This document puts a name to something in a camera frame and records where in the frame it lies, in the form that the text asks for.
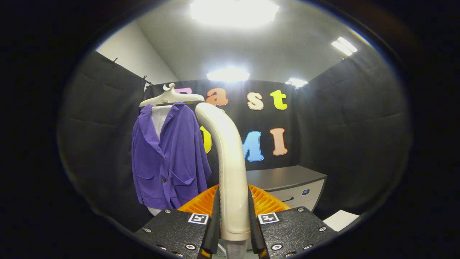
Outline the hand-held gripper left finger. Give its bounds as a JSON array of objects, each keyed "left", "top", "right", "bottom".
[{"left": 134, "top": 185, "right": 220, "bottom": 259}]

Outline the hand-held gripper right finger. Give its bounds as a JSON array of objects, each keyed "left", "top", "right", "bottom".
[{"left": 249, "top": 185, "right": 338, "bottom": 259}]

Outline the purple jacket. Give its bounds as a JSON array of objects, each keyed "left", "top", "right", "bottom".
[{"left": 131, "top": 102, "right": 212, "bottom": 210}]

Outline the white garment steamer head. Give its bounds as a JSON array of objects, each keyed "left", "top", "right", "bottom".
[{"left": 195, "top": 102, "right": 251, "bottom": 241}]

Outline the cream clothes hanger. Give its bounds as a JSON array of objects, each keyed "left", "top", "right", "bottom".
[{"left": 139, "top": 83, "right": 205, "bottom": 108}]

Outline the grey drawer cabinet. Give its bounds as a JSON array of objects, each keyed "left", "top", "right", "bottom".
[{"left": 246, "top": 165, "right": 327, "bottom": 213}]

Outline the white cloth panel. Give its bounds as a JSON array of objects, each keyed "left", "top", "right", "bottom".
[{"left": 150, "top": 105, "right": 172, "bottom": 139}]

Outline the large ceiling light panel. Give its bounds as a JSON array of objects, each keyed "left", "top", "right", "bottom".
[{"left": 190, "top": 0, "right": 280, "bottom": 26}]

